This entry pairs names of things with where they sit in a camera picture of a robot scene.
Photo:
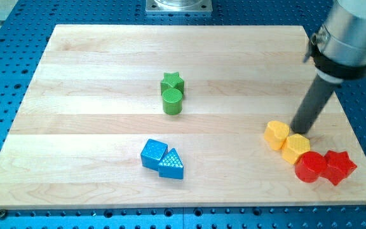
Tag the blue perforated table plate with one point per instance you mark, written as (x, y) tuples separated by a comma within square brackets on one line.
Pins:
[(25, 29)]

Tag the yellow hexagon block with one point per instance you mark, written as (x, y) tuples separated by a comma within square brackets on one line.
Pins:
[(293, 147)]

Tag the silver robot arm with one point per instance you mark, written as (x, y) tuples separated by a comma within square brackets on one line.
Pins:
[(338, 47)]

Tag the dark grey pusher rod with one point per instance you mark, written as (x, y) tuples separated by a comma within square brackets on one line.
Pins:
[(312, 104)]

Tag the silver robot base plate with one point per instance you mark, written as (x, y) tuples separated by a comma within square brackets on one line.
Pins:
[(179, 6)]

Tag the green star block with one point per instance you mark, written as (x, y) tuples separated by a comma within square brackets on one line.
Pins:
[(172, 80)]

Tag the red cylinder block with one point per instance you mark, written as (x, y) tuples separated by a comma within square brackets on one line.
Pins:
[(310, 166)]

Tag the blue cube block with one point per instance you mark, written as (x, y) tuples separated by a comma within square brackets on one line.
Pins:
[(152, 153)]

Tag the green cylinder block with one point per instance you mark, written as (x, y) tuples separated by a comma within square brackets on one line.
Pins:
[(172, 101)]

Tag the light wooden board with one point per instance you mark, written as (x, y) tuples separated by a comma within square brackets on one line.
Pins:
[(95, 99)]

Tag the red star block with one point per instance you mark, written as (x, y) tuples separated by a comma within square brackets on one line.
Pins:
[(339, 166)]

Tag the blue triangle block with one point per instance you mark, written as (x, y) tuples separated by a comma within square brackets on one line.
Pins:
[(171, 166)]

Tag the yellow heart block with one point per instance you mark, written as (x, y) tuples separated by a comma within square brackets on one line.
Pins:
[(276, 133)]

